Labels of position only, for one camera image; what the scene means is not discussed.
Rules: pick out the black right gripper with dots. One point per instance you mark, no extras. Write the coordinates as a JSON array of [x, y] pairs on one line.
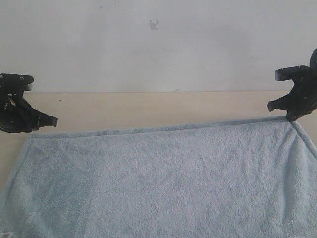
[[302, 98]]

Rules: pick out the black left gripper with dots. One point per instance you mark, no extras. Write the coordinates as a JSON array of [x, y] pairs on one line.
[[16, 114]]

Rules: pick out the light blue fleece towel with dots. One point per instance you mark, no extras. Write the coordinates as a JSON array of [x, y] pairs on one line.
[[252, 178]]

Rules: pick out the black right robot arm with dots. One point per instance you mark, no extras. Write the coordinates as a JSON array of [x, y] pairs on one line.
[[314, 59]]

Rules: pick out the white printed paper label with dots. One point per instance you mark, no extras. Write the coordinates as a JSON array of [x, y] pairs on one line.
[[4, 229]]

